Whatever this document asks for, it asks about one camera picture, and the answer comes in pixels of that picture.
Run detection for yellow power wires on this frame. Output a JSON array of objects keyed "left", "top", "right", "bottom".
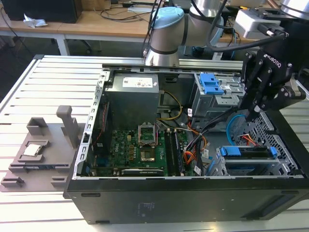
[{"left": 156, "top": 90, "right": 183, "bottom": 122}]

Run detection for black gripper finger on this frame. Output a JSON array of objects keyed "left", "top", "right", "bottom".
[
  {"left": 241, "top": 51, "right": 260, "bottom": 121},
  {"left": 257, "top": 85, "right": 307, "bottom": 113}
]

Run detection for black box on desk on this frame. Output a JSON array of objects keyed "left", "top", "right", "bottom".
[{"left": 1, "top": 0, "right": 83, "bottom": 24}]

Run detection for flat pale blue cable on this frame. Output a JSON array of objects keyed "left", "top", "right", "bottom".
[{"left": 207, "top": 158, "right": 219, "bottom": 176}]

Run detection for metal socket cover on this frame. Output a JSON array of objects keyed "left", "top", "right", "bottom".
[{"left": 137, "top": 123, "right": 158, "bottom": 147}]

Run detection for black RAM slot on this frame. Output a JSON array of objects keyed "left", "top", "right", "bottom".
[
  {"left": 173, "top": 130, "right": 186, "bottom": 176},
  {"left": 165, "top": 129, "right": 176, "bottom": 176}
]

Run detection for CPU socket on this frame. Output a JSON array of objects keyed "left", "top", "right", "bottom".
[{"left": 140, "top": 149, "right": 156, "bottom": 162}]

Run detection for metal disk bay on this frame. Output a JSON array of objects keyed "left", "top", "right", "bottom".
[{"left": 207, "top": 145, "right": 300, "bottom": 177}]

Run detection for blue carrier in drive cage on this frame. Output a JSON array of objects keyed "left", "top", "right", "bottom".
[{"left": 199, "top": 72, "right": 224, "bottom": 96}]

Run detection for black open PC case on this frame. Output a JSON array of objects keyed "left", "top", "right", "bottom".
[{"left": 63, "top": 63, "right": 309, "bottom": 225}]

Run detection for hard disk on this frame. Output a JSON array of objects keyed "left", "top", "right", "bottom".
[{"left": 217, "top": 145, "right": 277, "bottom": 160}]

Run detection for black cable bundle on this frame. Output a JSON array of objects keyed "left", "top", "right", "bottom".
[{"left": 183, "top": 108, "right": 242, "bottom": 175}]

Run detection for grey power supply unit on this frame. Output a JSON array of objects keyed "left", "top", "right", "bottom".
[{"left": 106, "top": 73, "right": 161, "bottom": 124}]

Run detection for black graphics card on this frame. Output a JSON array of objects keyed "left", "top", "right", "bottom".
[{"left": 121, "top": 168, "right": 165, "bottom": 177}]

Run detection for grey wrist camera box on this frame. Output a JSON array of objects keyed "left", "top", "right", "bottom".
[{"left": 235, "top": 9, "right": 289, "bottom": 40}]

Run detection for wooden desk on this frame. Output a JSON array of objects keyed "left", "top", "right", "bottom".
[{"left": 0, "top": 7, "right": 258, "bottom": 57}]

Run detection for grey metal drive cage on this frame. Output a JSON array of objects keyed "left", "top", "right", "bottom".
[{"left": 192, "top": 72, "right": 248, "bottom": 119}]

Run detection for orange red wire bundle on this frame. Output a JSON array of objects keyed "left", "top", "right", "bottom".
[{"left": 183, "top": 150, "right": 197, "bottom": 170}]

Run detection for silver CPU chip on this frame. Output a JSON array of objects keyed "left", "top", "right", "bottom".
[{"left": 24, "top": 143, "right": 44, "bottom": 157}]

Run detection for crumpled white paper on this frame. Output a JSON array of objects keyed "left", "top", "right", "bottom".
[{"left": 23, "top": 13, "right": 48, "bottom": 29}]

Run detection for green Dell motherboard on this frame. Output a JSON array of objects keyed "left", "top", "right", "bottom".
[{"left": 93, "top": 129, "right": 194, "bottom": 177}]

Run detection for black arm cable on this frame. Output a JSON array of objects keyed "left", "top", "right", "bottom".
[{"left": 206, "top": 0, "right": 289, "bottom": 52}]

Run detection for blue disk data wire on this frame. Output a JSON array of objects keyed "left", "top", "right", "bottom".
[{"left": 226, "top": 113, "right": 249, "bottom": 147}]

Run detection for grey parts rack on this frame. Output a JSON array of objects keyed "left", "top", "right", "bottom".
[{"left": 0, "top": 105, "right": 85, "bottom": 193}]

